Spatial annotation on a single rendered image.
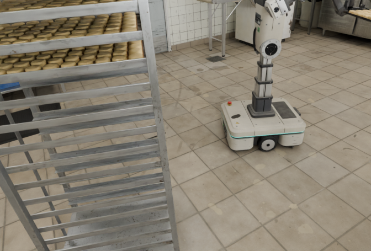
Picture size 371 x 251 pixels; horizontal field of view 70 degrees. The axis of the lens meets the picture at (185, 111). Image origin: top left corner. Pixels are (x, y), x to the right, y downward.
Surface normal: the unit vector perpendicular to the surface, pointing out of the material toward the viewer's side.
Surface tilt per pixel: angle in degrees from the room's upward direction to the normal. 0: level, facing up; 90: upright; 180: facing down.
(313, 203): 0
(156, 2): 90
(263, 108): 90
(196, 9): 90
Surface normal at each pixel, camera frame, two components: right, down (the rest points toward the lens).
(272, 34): 0.07, 0.66
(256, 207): -0.07, -0.86
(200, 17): 0.47, 0.43
